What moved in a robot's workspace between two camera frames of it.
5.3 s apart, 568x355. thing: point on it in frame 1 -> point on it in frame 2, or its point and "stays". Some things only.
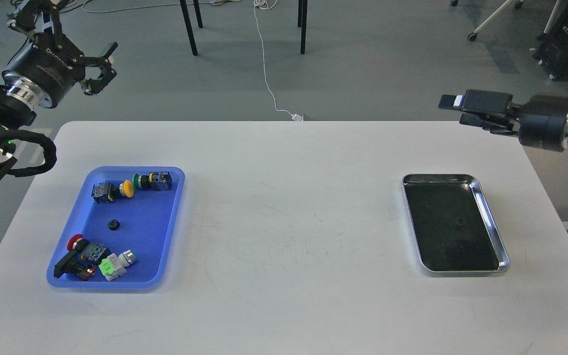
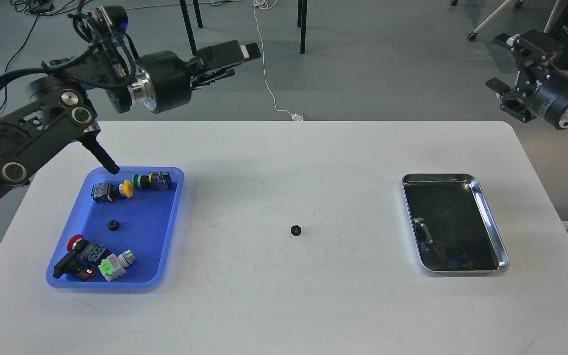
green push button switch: (159, 181) stays
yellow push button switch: (103, 192) stays
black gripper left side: (43, 69) -> (165, 81)
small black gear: (113, 225) stays
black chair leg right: (301, 20) stays
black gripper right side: (542, 121) -> (551, 90)
